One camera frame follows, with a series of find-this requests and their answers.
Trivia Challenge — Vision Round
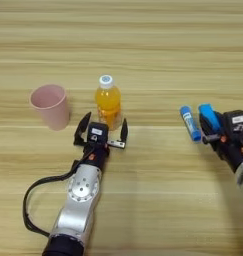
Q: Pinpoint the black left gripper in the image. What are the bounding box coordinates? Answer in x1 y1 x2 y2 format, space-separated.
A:
73 111 129 171

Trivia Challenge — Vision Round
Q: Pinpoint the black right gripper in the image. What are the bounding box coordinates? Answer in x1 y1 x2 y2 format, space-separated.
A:
198 110 243 173

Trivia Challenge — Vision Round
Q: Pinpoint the blue bar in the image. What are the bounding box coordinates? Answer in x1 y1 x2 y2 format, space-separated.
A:
197 103 222 134

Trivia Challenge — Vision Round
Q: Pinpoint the blue glue stick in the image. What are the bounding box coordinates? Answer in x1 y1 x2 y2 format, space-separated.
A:
179 105 203 143

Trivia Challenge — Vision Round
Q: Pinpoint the orange juice bottle white cap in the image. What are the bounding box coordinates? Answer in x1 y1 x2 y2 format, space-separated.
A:
94 74 123 132

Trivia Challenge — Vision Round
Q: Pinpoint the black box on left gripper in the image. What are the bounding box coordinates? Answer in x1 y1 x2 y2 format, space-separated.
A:
87 121 110 144

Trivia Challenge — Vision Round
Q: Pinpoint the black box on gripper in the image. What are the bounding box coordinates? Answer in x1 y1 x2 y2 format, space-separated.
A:
87 121 110 144
223 109 243 134

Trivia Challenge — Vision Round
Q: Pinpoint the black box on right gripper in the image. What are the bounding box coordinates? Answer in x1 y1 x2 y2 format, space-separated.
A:
223 109 243 134

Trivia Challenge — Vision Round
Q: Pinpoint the pink plastic cup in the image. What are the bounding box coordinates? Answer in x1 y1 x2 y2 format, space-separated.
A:
28 83 71 132

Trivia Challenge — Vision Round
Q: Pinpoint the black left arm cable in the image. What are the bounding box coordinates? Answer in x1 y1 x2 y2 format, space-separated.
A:
22 146 96 238

